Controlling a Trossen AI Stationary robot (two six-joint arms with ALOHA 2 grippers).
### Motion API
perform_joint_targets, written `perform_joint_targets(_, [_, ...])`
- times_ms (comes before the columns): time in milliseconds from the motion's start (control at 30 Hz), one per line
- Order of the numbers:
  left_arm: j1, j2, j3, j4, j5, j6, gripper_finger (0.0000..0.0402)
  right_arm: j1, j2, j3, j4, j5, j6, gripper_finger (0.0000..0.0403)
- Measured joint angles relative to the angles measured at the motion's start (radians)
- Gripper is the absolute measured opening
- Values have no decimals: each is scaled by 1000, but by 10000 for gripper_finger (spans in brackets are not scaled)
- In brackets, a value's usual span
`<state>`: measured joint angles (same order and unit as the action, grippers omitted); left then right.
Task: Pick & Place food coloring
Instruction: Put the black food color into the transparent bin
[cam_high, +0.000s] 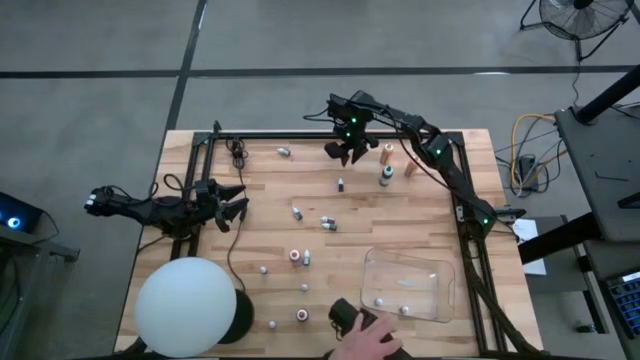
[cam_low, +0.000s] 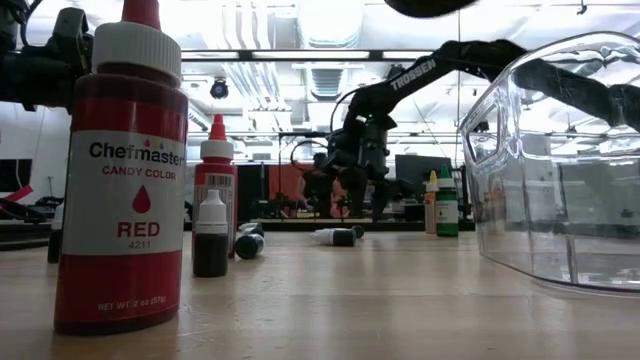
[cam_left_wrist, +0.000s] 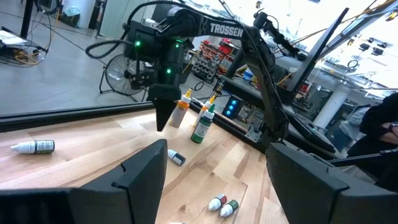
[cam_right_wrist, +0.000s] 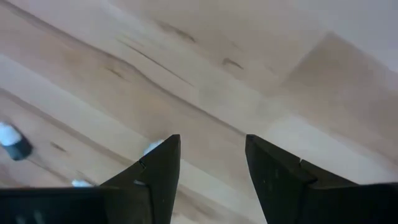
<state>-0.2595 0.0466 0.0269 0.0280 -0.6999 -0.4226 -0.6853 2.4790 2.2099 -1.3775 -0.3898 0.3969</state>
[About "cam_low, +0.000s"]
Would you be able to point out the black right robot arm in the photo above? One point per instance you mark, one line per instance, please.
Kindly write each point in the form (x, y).
(415, 75)

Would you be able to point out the person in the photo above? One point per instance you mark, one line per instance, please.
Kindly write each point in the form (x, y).
(317, 192)

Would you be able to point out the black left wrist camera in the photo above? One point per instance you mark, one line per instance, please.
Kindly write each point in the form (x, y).
(72, 35)

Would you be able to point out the silver air duct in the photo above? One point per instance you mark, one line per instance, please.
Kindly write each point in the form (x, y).
(330, 25)

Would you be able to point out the orange partition panel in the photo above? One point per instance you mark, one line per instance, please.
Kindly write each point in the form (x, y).
(285, 182)

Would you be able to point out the red food coloring bottle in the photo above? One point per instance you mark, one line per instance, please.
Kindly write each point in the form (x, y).
(216, 172)
(122, 200)

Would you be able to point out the small maroon dropper bottle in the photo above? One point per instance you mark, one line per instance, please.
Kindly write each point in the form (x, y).
(357, 231)

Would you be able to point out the dark flat screen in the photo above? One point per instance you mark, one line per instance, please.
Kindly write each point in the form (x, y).
(15, 175)

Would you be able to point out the black table frame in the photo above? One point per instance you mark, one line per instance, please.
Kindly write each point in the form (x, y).
(290, 226)

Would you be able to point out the yellow food coloring bottle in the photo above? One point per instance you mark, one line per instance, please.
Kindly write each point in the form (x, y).
(430, 205)

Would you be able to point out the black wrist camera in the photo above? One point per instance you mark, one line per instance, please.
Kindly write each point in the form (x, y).
(340, 150)
(72, 35)

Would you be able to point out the round black ceiling fixture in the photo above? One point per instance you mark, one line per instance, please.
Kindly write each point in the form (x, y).
(219, 89)

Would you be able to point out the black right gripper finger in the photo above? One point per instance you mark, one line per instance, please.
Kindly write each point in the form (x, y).
(354, 195)
(371, 197)

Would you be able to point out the black rig crossbar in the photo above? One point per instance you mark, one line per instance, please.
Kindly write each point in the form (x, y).
(300, 55)

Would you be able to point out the small dark dropper bottle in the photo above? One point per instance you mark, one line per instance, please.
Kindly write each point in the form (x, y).
(344, 238)
(210, 250)
(248, 246)
(55, 245)
(251, 229)

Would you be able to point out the black background rig frame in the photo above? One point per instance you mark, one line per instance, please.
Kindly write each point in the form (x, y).
(300, 134)

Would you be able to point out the green food coloring bottle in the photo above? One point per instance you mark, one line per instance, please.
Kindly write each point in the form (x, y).
(447, 210)

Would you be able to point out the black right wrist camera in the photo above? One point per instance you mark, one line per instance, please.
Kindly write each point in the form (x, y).
(340, 150)

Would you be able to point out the clear plastic container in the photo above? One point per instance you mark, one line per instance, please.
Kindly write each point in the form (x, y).
(560, 200)

